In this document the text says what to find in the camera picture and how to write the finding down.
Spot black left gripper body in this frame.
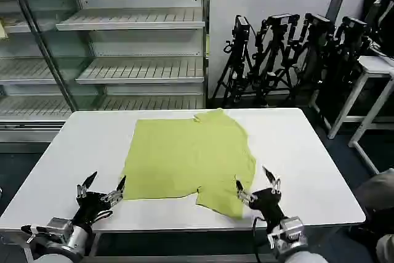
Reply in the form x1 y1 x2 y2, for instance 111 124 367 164
72 191 115 225

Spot white open shelf unit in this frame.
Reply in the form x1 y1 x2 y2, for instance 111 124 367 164
55 0 211 113

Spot white metal frame table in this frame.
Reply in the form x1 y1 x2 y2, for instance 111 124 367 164
308 55 394 140
348 70 394 175

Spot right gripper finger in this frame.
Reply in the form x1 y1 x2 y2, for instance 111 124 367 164
262 166 282 195
235 180 253 204

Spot black camera tripod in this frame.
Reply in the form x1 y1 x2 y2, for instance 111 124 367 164
211 15 257 104
289 13 336 101
321 16 372 124
251 13 301 101

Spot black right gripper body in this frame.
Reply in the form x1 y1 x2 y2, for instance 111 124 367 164
247 187 291 230

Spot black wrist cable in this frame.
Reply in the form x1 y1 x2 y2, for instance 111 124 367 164
251 215 269 247
91 209 114 223

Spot person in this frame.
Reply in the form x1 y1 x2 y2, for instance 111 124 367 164
350 169 394 263

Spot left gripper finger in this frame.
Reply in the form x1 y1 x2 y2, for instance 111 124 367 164
101 176 127 207
76 171 99 198

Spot yellow-green shirt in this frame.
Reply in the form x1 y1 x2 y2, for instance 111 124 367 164
118 108 258 219

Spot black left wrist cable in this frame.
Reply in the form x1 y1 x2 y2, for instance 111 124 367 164
91 209 114 223

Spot black monitor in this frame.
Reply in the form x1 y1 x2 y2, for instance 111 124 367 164
364 0 394 58

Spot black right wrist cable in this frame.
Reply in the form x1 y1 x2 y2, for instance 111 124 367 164
251 215 269 247

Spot glass door display cabinet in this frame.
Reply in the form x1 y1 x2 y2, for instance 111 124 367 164
0 0 79 153

